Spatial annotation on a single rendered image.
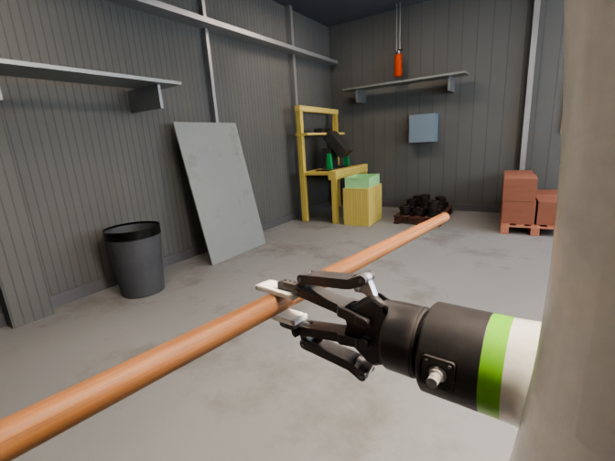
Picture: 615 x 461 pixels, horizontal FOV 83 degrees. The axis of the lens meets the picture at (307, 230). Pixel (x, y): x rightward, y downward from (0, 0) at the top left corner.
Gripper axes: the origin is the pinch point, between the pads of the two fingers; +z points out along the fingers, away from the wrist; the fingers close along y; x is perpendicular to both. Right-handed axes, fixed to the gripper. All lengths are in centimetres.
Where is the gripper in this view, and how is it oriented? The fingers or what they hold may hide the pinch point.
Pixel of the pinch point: (280, 301)
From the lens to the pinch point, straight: 49.5
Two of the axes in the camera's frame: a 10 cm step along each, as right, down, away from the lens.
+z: -8.0, -1.0, 6.0
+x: 6.0, -1.8, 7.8
